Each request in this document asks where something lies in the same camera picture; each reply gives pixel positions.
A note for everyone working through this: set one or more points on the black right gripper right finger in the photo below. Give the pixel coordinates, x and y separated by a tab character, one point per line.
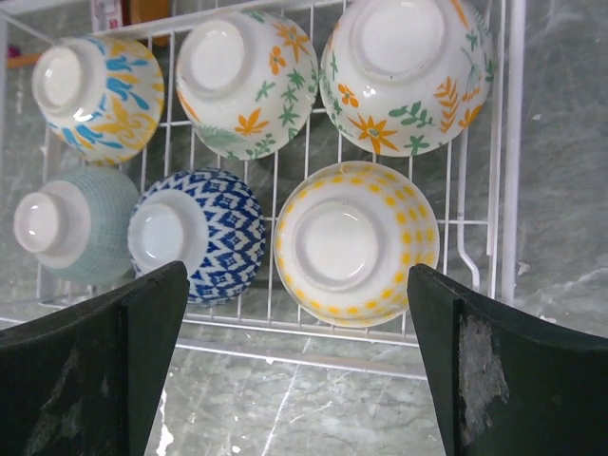
502	381

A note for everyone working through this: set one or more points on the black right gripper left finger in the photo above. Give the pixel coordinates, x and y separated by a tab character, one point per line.
87	380

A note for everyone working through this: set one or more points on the plain light teal bowl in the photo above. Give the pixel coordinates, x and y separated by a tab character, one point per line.
76	225

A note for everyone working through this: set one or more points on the red patterned bowl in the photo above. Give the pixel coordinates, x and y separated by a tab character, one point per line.
208	219

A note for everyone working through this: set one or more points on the blue yellow patterned bowl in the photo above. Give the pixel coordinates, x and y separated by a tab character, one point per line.
346	238

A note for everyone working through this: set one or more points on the orange floral bowl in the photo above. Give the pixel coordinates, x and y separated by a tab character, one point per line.
247	81
403	78
102	96

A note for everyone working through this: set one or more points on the wooden shelf rack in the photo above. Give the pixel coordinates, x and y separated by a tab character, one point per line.
137	11

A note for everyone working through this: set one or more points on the small red white card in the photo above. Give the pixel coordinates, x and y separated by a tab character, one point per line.
107	14

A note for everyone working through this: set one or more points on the white wire dish rack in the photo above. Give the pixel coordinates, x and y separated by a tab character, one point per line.
467	182

